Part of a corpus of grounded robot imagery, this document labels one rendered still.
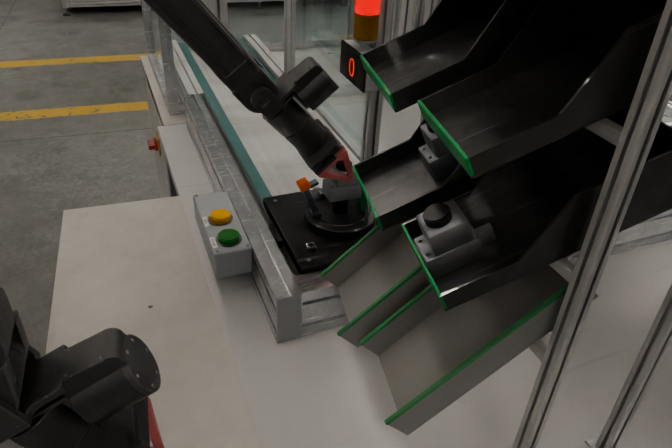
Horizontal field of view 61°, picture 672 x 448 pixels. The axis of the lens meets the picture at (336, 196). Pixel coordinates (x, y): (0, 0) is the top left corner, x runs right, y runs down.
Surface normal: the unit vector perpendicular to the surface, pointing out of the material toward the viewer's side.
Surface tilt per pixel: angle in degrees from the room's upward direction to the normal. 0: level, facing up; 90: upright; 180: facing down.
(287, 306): 90
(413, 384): 45
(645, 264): 0
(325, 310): 90
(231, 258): 90
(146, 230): 0
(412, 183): 25
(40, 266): 0
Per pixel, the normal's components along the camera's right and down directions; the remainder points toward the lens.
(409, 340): -0.66, -0.55
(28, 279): 0.05, -0.84
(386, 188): -0.37, -0.73
